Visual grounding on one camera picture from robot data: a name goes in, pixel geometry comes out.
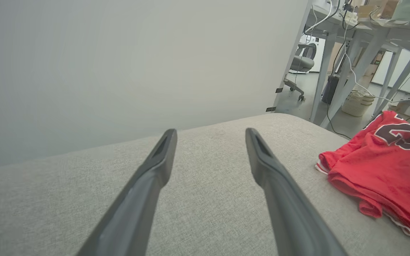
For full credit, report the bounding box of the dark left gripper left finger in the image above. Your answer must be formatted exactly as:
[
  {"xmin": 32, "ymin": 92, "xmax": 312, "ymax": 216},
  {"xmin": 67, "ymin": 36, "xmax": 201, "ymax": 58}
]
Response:
[{"xmin": 76, "ymin": 129, "xmax": 178, "ymax": 256}]

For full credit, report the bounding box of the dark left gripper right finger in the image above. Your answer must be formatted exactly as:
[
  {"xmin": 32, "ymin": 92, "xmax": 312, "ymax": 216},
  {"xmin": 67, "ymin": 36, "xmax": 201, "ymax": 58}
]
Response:
[{"xmin": 245, "ymin": 128, "xmax": 348, "ymax": 256}]

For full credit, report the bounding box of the red and white jersey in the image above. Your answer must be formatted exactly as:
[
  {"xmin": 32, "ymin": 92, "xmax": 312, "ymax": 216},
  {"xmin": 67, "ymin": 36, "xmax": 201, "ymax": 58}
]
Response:
[{"xmin": 315, "ymin": 110, "xmax": 410, "ymax": 251}]

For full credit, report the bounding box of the cream laundry basket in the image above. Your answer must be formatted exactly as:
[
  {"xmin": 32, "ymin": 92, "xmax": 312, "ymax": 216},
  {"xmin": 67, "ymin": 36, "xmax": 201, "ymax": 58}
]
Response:
[{"xmin": 341, "ymin": 90, "xmax": 376, "ymax": 117}]

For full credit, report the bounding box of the grey work table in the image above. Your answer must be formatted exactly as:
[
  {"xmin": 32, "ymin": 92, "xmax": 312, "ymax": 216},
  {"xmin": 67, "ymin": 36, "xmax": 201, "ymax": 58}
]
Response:
[{"xmin": 305, "ymin": 0, "xmax": 410, "ymax": 129}]

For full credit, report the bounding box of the black waste bin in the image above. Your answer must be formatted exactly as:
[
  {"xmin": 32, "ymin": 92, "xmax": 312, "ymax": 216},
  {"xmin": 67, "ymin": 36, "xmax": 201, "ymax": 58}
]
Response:
[{"xmin": 321, "ymin": 75, "xmax": 340, "ymax": 105}]

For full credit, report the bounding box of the white partition panel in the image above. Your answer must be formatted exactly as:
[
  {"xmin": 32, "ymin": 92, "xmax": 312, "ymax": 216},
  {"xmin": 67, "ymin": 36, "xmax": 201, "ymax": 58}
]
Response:
[{"xmin": 0, "ymin": 0, "xmax": 312, "ymax": 171}]

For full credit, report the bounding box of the brown cardboard box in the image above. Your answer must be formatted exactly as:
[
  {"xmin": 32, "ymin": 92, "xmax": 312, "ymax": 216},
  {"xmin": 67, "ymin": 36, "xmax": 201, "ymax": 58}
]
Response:
[{"xmin": 356, "ymin": 0, "xmax": 400, "ymax": 20}]

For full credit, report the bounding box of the grey office chair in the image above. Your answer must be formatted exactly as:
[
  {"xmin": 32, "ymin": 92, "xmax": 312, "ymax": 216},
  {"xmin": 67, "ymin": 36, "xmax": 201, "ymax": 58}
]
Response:
[{"xmin": 284, "ymin": 43, "xmax": 316, "ymax": 102}]

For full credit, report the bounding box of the small white power strip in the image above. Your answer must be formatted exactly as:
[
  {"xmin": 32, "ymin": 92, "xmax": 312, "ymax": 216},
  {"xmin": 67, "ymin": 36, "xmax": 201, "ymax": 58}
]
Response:
[{"xmin": 344, "ymin": 11, "xmax": 359, "ymax": 26}]

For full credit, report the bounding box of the long white hanging cable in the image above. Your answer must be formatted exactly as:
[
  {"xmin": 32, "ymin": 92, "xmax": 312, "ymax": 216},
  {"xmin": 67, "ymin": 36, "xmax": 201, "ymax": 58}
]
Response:
[{"xmin": 343, "ymin": 14, "xmax": 410, "ymax": 104}]

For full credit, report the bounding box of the grey partition frame post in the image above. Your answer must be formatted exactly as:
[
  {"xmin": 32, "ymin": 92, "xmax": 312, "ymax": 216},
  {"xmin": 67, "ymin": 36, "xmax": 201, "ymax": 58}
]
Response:
[{"xmin": 271, "ymin": 0, "xmax": 314, "ymax": 113}]

